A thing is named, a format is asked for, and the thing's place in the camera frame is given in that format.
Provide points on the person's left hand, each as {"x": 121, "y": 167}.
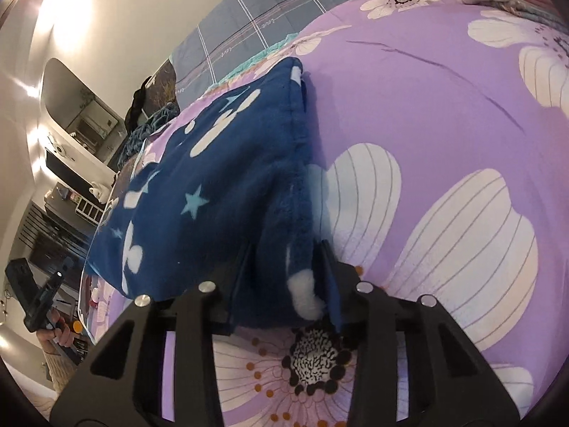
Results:
{"x": 60, "y": 331}

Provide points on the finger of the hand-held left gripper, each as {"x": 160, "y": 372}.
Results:
{"x": 55, "y": 284}

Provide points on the person's left forearm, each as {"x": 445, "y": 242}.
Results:
{"x": 62, "y": 369}

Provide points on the purple floral bedsheet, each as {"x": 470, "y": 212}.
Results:
{"x": 422, "y": 98}

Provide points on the dark shelf cabinet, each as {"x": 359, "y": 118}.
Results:
{"x": 53, "y": 240}

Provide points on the blue star print fleece jacket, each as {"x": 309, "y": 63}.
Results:
{"x": 213, "y": 164}

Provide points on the blue plaid blanket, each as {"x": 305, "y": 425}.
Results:
{"x": 249, "y": 22}

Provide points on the black clothes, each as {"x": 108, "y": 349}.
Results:
{"x": 138, "y": 98}

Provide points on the white cat figurine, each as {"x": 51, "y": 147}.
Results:
{"x": 98, "y": 192}

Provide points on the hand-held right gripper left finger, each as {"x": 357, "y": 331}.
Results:
{"x": 242, "y": 278}

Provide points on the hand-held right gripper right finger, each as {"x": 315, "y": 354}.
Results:
{"x": 331, "y": 284}

